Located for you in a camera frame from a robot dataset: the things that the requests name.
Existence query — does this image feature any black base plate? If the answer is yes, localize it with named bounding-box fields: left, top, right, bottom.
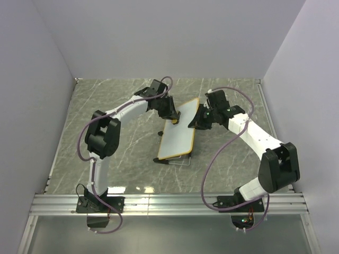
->
left=213, top=194, right=265, bottom=213
left=76, top=196, right=124, bottom=213

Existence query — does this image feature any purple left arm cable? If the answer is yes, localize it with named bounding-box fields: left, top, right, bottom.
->
left=76, top=76, right=174, bottom=235

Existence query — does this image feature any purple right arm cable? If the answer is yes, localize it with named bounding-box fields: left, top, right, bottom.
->
left=201, top=87, right=271, bottom=231

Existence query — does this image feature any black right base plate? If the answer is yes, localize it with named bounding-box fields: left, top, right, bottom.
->
left=213, top=194, right=265, bottom=213

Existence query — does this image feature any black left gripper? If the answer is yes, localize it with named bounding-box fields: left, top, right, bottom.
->
left=156, top=96, right=179, bottom=122

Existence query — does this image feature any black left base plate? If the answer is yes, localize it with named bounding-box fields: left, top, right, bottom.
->
left=76, top=196, right=124, bottom=213

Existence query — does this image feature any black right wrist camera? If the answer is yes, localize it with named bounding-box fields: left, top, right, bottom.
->
left=205, top=90, right=230, bottom=110

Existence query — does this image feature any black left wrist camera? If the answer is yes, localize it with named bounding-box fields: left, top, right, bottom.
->
left=148, top=79, right=167, bottom=97

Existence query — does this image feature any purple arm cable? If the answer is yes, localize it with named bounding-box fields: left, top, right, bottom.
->
left=76, top=76, right=174, bottom=235
left=201, top=87, right=271, bottom=231

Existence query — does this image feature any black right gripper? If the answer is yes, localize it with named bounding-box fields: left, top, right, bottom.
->
left=188, top=105, right=217, bottom=131

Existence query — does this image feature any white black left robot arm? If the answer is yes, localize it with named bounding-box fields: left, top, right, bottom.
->
left=79, top=88, right=180, bottom=213

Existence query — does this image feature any yellow-framed whiteboard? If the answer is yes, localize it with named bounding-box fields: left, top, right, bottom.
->
left=153, top=98, right=199, bottom=166

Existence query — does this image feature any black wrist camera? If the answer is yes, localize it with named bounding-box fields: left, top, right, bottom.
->
left=148, top=79, right=167, bottom=97
left=205, top=90, right=230, bottom=110

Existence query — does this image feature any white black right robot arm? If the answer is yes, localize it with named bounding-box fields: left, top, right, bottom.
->
left=188, top=104, right=300, bottom=212

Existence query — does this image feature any aluminium mounting rail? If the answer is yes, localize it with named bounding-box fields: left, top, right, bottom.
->
left=29, top=193, right=309, bottom=216

